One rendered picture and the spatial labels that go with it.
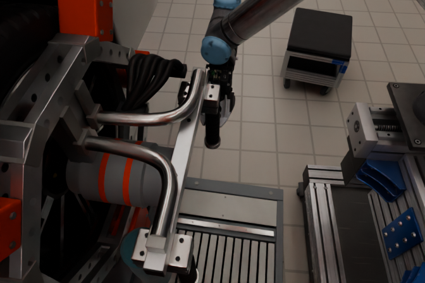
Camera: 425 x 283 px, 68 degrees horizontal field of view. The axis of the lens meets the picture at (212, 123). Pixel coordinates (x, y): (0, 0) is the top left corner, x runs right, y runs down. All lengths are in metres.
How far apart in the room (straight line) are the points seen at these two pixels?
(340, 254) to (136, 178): 0.92
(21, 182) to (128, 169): 0.22
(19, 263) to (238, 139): 1.40
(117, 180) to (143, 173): 0.05
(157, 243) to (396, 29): 2.60
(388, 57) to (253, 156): 1.29
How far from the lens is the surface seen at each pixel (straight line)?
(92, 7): 0.63
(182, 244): 0.53
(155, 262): 0.50
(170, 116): 0.58
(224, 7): 0.87
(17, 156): 0.48
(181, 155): 0.56
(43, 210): 0.75
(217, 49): 0.76
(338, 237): 1.38
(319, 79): 1.99
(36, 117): 0.49
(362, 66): 2.39
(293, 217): 1.60
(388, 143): 0.97
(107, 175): 0.66
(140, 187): 0.64
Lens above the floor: 1.46
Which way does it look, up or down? 53 degrees down
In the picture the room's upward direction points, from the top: straight up
